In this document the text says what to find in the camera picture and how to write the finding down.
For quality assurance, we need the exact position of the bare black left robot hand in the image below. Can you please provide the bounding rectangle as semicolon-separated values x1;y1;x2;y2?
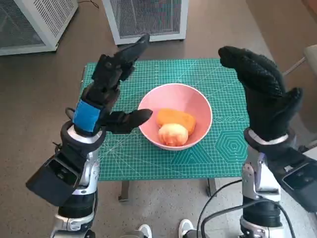
71;33;153;136

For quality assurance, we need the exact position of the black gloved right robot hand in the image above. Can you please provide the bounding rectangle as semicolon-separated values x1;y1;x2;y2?
217;46;303;142

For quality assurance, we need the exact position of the long toy bread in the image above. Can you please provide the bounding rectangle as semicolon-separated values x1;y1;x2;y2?
156;108;196;136

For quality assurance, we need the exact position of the round toy bread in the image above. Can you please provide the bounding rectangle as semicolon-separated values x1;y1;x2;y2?
158;123;189;146

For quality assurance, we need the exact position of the pink bowl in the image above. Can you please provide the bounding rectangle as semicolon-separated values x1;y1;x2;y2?
137;83;213;151

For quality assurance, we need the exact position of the grey table leg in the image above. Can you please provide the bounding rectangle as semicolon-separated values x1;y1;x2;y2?
118;180;131;203
207;178;218;198

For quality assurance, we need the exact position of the green cutting mat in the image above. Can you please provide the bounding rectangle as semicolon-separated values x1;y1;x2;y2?
81;58;250;181

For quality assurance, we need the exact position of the large white mesh cabinet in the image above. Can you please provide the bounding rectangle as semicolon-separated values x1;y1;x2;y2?
0;0;79;56

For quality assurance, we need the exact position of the small white mesh cabinet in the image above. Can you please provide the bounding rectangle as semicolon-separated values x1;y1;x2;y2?
101;0;189;46

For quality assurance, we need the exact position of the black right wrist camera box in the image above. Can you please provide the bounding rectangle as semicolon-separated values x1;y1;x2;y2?
268;148;317;213

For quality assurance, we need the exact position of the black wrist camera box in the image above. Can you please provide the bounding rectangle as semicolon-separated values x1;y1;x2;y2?
26;153;84;207
268;148;317;213

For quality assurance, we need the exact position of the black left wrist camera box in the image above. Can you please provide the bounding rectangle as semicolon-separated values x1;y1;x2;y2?
26;153;84;207

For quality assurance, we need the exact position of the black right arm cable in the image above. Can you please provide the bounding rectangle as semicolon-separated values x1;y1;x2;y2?
200;198;297;238
198;179;243;238

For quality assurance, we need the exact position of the thin black floor cable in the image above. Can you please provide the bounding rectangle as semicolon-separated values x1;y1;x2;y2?
78;0;100;9

